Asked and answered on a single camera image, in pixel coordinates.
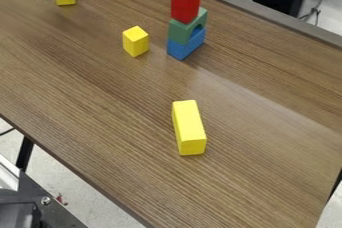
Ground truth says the green arch block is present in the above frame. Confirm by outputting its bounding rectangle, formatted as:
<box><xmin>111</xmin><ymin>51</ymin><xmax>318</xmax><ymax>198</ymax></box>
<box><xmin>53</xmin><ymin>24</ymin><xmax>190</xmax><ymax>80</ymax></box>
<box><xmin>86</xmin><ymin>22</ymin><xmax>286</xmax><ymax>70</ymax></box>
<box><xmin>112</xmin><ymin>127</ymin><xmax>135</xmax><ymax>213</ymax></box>
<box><xmin>166</xmin><ymin>6</ymin><xmax>210</xmax><ymax>46</ymax></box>

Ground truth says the blue block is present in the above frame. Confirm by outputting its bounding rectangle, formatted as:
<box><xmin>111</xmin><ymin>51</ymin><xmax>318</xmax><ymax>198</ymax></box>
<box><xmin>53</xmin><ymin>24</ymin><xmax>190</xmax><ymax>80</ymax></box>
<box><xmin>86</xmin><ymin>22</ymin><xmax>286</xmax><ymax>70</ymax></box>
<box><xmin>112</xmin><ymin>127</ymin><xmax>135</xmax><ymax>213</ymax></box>
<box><xmin>165</xmin><ymin>26</ymin><xmax>209</xmax><ymax>62</ymax></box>

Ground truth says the long yellow block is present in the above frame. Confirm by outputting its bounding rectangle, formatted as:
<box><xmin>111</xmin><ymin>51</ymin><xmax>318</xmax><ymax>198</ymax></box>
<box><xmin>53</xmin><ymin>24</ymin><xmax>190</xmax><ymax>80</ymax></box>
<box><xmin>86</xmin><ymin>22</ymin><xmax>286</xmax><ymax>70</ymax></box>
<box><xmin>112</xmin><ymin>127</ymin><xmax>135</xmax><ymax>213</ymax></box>
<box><xmin>171</xmin><ymin>99</ymin><xmax>209</xmax><ymax>157</ymax></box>

